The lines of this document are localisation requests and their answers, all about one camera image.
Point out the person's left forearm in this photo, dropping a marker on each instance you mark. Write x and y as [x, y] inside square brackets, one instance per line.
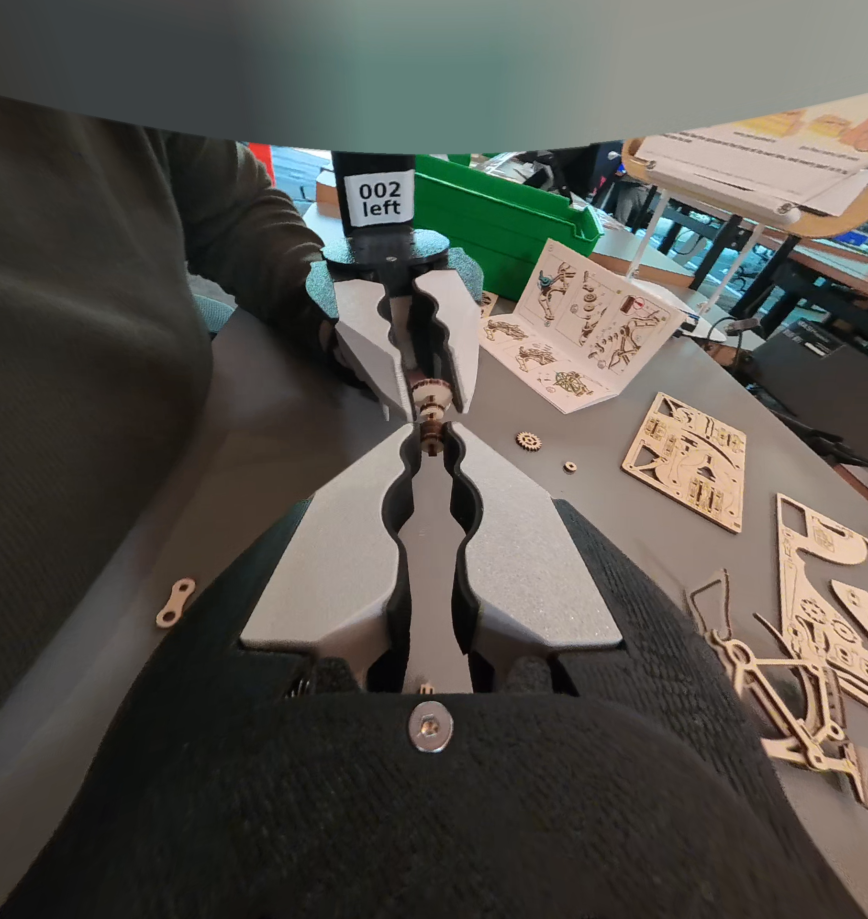
[247, 237]

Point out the instruction board on easel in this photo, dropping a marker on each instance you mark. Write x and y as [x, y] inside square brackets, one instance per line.
[764, 172]

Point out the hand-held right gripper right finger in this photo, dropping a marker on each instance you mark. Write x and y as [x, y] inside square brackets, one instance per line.
[541, 574]

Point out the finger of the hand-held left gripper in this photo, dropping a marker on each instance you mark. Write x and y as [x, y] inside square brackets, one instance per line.
[362, 323]
[459, 316]

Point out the large green plastic bin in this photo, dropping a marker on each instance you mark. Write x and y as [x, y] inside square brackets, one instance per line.
[491, 222]

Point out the black equipment box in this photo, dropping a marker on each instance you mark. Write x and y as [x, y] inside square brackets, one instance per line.
[829, 373]

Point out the orange traffic cone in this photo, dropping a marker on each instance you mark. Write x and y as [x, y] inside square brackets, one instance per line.
[262, 161]

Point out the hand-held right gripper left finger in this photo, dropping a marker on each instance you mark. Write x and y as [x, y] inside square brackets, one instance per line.
[326, 574]

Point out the wooden model frame assembly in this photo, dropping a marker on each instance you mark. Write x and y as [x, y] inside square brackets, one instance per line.
[742, 660]

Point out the flat wooden link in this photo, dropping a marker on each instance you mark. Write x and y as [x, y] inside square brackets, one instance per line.
[175, 603]

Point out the instruction booklet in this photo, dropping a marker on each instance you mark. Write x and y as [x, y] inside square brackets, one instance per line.
[549, 380]

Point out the laser-cut wooden parts sheet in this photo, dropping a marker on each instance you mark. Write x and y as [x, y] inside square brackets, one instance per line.
[800, 574]
[664, 467]

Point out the small wooden gear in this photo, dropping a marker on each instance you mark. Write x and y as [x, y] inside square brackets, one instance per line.
[523, 446]

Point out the wooden axle assembly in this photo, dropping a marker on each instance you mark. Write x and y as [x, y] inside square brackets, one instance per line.
[430, 402]

